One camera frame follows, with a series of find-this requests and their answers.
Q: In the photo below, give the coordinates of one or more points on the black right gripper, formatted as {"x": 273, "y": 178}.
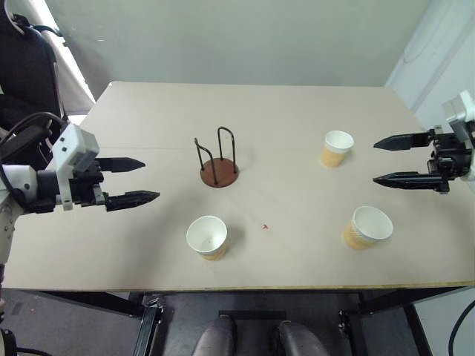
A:
{"x": 447, "y": 159}

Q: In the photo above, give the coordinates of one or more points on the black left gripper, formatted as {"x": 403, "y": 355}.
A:
{"x": 85, "y": 185}

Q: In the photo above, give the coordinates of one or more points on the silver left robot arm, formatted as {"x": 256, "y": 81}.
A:
{"x": 22, "y": 178}

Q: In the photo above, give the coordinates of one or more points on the yellow paper cup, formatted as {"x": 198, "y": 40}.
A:
{"x": 332, "y": 157}
{"x": 208, "y": 233}
{"x": 352, "y": 237}

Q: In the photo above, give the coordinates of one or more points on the black office chair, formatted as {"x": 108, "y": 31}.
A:
{"x": 22, "y": 74}

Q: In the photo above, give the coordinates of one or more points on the dark rounded shape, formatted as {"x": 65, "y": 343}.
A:
{"x": 297, "y": 339}
{"x": 217, "y": 339}

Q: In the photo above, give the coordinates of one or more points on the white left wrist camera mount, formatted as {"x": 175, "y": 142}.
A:
{"x": 72, "y": 144}

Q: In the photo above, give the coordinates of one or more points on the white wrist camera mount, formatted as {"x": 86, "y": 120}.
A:
{"x": 72, "y": 144}
{"x": 459, "y": 111}

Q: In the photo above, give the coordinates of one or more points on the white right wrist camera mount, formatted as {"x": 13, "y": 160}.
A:
{"x": 459, "y": 111}

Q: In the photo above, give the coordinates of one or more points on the black metal table frame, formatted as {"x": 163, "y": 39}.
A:
{"x": 148, "y": 326}

